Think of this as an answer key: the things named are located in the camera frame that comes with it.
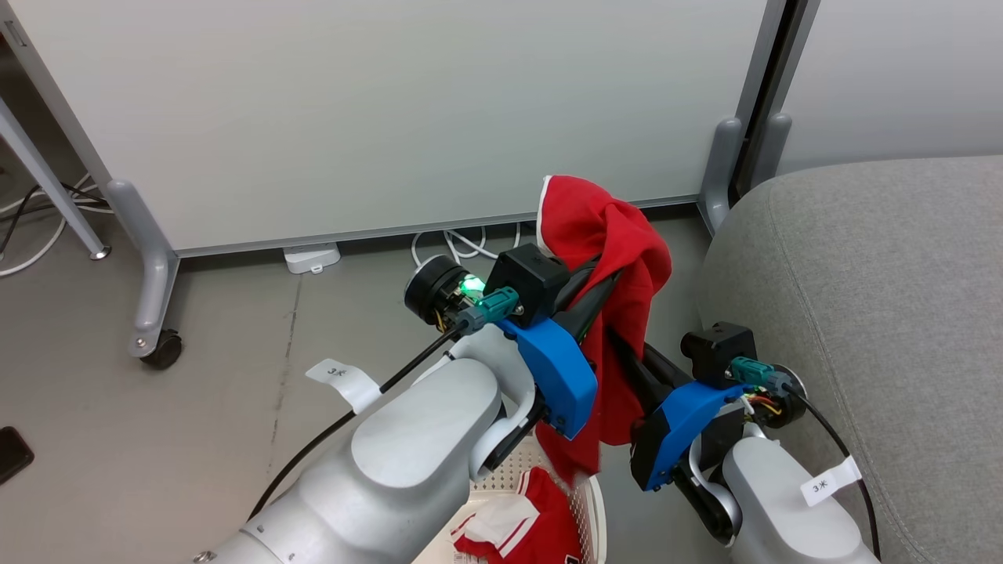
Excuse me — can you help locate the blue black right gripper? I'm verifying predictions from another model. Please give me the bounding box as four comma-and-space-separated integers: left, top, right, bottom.
607, 329, 808, 492

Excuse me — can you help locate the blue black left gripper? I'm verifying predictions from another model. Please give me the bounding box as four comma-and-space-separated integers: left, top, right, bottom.
404, 255, 625, 441

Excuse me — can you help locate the red garment with white hem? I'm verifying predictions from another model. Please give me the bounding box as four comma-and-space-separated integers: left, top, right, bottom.
537, 175, 673, 483

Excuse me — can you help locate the red white striped garment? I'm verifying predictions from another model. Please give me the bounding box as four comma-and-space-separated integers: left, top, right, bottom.
452, 466, 582, 564

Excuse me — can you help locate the white basket with brown rim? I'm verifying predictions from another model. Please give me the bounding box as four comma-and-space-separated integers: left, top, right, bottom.
411, 435, 608, 564

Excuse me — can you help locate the grey fabric sofa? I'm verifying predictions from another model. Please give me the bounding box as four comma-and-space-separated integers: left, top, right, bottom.
697, 154, 1003, 564

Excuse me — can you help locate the large white partition panel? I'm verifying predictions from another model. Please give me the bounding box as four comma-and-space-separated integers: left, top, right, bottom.
0, 0, 788, 258

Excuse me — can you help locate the white power adapter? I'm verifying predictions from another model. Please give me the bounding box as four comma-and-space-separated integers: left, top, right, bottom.
282, 241, 342, 275

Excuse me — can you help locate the narrow white partition panel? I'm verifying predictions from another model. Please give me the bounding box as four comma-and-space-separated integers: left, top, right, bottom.
764, 0, 1003, 177

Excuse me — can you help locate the black caster wheel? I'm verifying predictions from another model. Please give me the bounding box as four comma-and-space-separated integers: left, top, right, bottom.
139, 329, 183, 371

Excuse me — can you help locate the grey partition foot with caster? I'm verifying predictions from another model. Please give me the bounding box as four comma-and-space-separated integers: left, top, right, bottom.
106, 179, 181, 358

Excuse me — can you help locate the grey table leg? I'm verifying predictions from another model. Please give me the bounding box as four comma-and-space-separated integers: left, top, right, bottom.
0, 98, 110, 260

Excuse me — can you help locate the black phone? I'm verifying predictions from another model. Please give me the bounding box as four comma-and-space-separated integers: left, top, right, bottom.
0, 426, 35, 485

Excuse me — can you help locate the teal left cable connector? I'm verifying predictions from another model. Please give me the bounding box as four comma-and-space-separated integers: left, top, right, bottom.
454, 286, 522, 338

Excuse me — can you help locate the teal cable connector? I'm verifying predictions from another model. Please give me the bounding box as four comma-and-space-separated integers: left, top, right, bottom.
454, 286, 522, 338
729, 356, 794, 394

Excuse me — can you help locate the teal right cable connector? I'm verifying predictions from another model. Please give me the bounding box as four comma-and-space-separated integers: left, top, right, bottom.
729, 356, 794, 394

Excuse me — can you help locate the coiled white cable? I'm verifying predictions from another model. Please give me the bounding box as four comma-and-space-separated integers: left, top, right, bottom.
410, 223, 522, 271

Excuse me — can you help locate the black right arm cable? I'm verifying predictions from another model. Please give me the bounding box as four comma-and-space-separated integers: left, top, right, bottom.
790, 388, 882, 561

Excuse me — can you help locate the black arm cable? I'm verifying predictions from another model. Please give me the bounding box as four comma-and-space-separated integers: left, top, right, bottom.
247, 329, 463, 522
790, 388, 882, 561

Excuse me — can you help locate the white right cable tag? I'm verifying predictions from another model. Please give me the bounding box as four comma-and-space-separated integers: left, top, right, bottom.
801, 456, 863, 506

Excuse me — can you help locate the white cable tag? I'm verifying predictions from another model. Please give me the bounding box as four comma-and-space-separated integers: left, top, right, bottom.
306, 358, 382, 414
801, 456, 863, 506

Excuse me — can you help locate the white left cable tag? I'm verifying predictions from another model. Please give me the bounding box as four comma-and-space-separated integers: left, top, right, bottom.
306, 358, 382, 414

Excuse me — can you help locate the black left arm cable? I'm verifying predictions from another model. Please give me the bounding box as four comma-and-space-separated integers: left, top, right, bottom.
247, 329, 463, 522

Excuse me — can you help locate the black floor cable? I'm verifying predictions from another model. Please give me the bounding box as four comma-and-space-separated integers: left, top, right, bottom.
0, 182, 110, 259

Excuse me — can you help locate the long white floor cable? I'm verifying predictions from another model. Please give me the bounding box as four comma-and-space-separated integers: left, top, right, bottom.
0, 172, 114, 279

